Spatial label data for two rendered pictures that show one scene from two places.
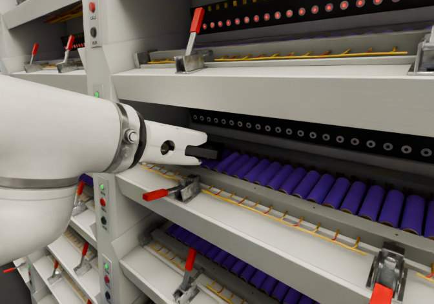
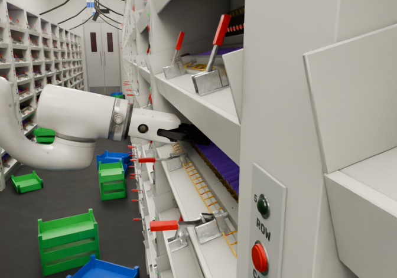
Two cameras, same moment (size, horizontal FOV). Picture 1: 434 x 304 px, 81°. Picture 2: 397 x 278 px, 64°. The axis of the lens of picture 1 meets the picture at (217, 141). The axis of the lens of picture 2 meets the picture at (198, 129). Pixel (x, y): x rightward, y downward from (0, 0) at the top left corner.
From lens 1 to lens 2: 0.40 m
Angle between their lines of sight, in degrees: 36
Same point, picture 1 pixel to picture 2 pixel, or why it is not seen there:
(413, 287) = (218, 240)
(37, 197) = (69, 144)
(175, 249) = not seen: hidden behind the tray
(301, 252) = (190, 209)
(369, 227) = (225, 200)
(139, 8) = (178, 23)
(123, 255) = (161, 210)
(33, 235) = (64, 160)
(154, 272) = not seen: hidden behind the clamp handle
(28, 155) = (66, 124)
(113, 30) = (156, 43)
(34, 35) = not seen: hidden behind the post
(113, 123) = (107, 111)
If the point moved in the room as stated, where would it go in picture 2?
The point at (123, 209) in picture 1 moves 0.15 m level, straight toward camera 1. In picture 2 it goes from (162, 175) to (137, 198)
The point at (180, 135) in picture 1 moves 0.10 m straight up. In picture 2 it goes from (152, 121) to (150, 68)
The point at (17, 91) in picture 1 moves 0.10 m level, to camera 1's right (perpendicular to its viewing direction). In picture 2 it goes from (64, 95) to (97, 100)
